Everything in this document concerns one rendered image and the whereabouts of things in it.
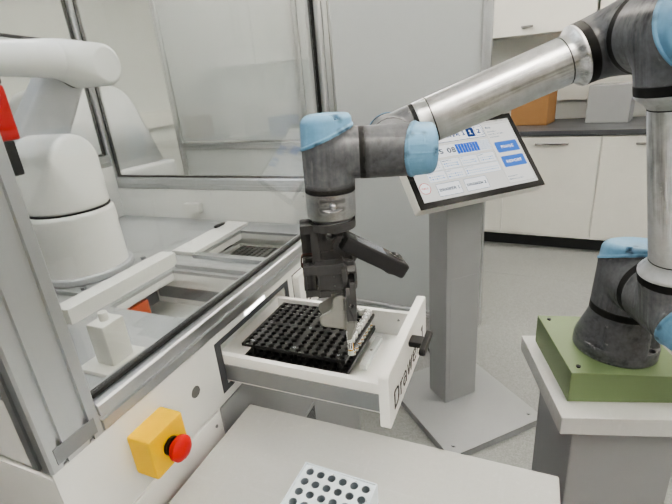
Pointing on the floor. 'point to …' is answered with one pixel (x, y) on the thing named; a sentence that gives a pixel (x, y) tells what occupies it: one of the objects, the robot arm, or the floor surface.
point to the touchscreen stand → (460, 348)
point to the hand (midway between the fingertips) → (352, 329)
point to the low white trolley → (528, 482)
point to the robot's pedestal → (599, 443)
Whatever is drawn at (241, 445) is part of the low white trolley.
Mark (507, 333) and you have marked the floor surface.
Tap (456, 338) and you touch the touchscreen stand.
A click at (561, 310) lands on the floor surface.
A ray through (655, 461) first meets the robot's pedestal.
